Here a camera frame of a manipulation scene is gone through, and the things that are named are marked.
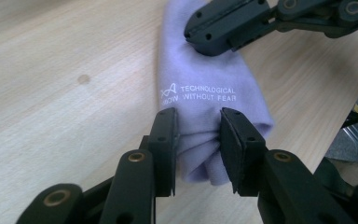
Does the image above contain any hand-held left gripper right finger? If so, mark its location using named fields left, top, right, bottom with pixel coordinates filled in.
left=219, top=107, right=267, bottom=198

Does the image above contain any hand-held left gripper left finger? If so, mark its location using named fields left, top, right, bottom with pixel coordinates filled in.
left=147, top=107, right=180, bottom=198

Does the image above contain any purple cloth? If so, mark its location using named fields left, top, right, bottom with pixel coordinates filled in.
left=158, top=0, right=275, bottom=187

